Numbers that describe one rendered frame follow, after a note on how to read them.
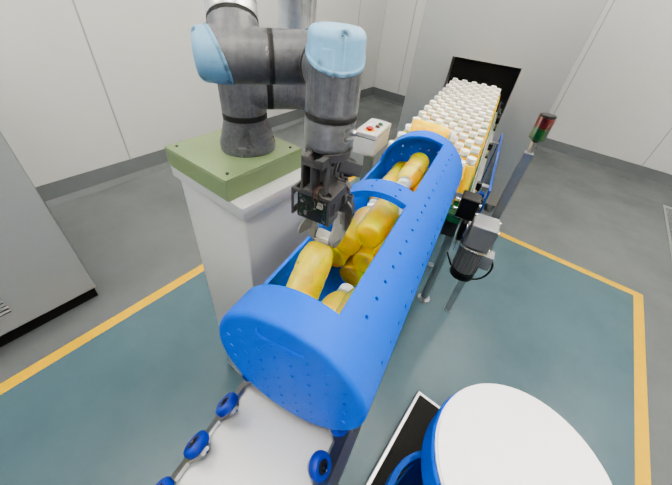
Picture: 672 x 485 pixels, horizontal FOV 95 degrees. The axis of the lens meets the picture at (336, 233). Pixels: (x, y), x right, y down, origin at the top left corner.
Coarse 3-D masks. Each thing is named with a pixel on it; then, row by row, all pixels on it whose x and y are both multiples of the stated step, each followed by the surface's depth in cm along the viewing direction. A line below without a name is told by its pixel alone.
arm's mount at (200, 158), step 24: (192, 144) 87; (216, 144) 88; (288, 144) 91; (192, 168) 80; (216, 168) 77; (240, 168) 78; (264, 168) 82; (288, 168) 89; (216, 192) 78; (240, 192) 79
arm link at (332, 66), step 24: (312, 24) 37; (336, 24) 38; (312, 48) 37; (336, 48) 36; (360, 48) 37; (312, 72) 39; (336, 72) 38; (360, 72) 39; (312, 96) 41; (336, 96) 40; (312, 120) 42; (336, 120) 42
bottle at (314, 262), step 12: (324, 240) 60; (300, 252) 60; (312, 252) 58; (324, 252) 59; (300, 264) 58; (312, 264) 58; (324, 264) 58; (300, 276) 58; (312, 276) 58; (324, 276) 59; (300, 288) 57; (312, 288) 58
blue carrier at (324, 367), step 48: (432, 144) 105; (384, 192) 71; (432, 192) 79; (432, 240) 74; (288, 288) 48; (336, 288) 83; (384, 288) 53; (240, 336) 50; (288, 336) 43; (336, 336) 44; (384, 336) 50; (288, 384) 52; (336, 384) 44
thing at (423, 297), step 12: (492, 132) 207; (480, 180) 153; (444, 228) 152; (456, 228) 153; (444, 240) 174; (456, 240) 140; (444, 252) 177; (432, 264) 188; (432, 276) 191; (420, 300) 205
